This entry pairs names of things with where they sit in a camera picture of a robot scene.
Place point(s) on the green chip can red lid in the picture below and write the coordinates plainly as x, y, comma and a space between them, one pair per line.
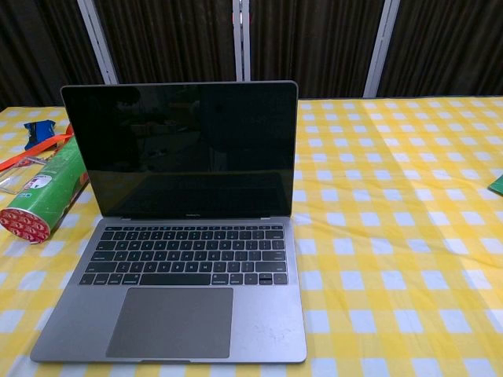
55, 184

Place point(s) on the dark brown curtain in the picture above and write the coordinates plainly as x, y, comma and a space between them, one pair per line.
314, 39

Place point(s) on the yellow white checkered tablecloth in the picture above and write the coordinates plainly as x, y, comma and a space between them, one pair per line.
393, 235

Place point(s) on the white metal frame post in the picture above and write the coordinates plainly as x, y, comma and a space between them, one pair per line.
98, 43
381, 47
241, 39

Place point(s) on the green flat card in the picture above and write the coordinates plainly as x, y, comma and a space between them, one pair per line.
498, 184

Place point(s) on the grey laptop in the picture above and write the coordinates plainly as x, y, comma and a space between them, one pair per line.
177, 322

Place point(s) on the blue snack packet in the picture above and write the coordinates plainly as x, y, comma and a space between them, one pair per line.
39, 131

